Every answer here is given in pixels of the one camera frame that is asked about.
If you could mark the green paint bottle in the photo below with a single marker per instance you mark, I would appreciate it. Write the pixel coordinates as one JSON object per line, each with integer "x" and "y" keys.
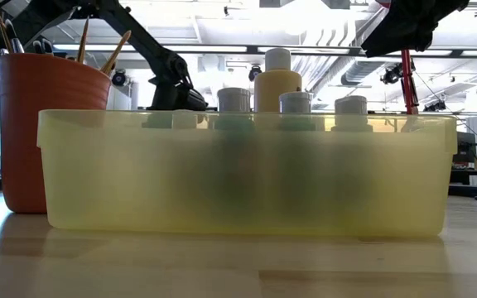
{"x": 295, "y": 102}

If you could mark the black monitor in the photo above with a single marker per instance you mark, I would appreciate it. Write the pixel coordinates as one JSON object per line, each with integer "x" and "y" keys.
{"x": 466, "y": 147}

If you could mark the large yellow paint bottle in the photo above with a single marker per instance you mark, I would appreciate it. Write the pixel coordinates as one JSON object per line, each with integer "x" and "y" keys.
{"x": 278, "y": 83}

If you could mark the blue paint bottle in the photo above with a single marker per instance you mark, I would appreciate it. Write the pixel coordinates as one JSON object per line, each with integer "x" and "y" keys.
{"x": 233, "y": 100}

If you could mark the red desk lamp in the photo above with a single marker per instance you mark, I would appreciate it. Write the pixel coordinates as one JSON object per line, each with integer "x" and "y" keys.
{"x": 407, "y": 83}

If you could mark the small white paint bottle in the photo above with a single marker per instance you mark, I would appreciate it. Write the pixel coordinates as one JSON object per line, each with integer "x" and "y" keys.
{"x": 351, "y": 105}

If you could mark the grey ribbed air duct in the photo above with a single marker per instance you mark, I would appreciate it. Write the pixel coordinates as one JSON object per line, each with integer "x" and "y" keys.
{"x": 362, "y": 70}

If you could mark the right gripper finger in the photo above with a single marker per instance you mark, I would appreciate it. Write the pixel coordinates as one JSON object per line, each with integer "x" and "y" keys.
{"x": 400, "y": 33}

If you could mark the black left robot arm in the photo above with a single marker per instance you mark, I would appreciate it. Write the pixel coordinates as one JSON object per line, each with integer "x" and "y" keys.
{"x": 147, "y": 45}

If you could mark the long ceiling light strip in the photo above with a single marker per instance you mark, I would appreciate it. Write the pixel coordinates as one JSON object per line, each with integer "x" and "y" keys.
{"x": 213, "y": 48}

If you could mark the black ceiling spotlight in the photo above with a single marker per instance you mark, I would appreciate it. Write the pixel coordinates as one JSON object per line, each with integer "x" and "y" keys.
{"x": 119, "y": 78}
{"x": 391, "y": 75}
{"x": 253, "y": 71}

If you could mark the orange plastic cup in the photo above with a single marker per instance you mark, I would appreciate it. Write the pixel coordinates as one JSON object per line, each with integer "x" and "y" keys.
{"x": 27, "y": 124}

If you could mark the yellow translucent plastic bin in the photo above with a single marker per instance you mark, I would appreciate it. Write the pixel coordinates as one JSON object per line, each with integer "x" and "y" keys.
{"x": 242, "y": 182}

